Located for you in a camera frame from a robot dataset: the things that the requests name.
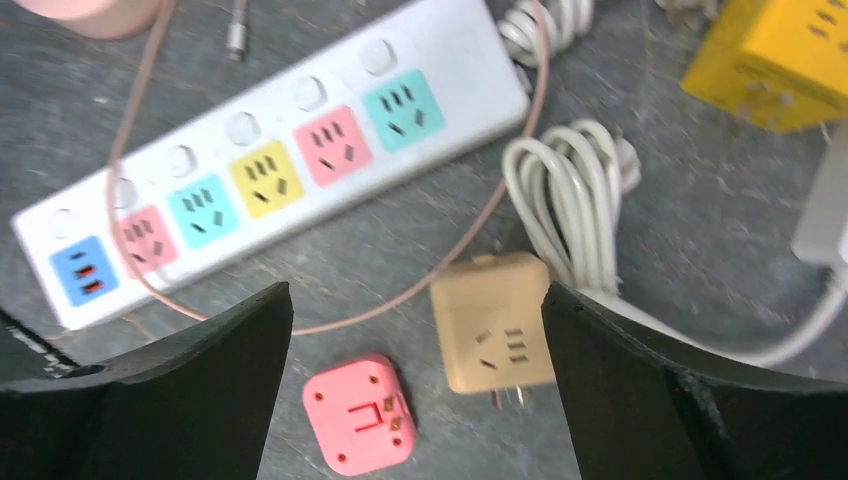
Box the yellow cube socket adapter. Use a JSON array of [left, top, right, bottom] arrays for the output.
[[680, 0, 847, 133]]

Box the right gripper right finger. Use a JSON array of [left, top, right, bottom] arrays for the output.
[[541, 283, 847, 479]]

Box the thin pink charging cable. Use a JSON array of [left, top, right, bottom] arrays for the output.
[[104, 0, 552, 338]]

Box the pink round socket with cable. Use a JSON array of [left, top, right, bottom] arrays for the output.
[[15, 0, 163, 40]]

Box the wooden tan cube adapter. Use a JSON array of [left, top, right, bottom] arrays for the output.
[[430, 252, 555, 395]]

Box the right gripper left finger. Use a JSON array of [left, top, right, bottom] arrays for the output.
[[1, 282, 294, 479]]

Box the white coiled power cord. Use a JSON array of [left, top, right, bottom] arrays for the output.
[[495, 0, 848, 370]]

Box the pink plug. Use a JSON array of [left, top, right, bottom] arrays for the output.
[[302, 353, 417, 477]]

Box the small white USB power strip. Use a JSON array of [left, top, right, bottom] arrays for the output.
[[791, 123, 847, 268]]

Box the large white power strip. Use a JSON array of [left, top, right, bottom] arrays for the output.
[[12, 1, 529, 330]]

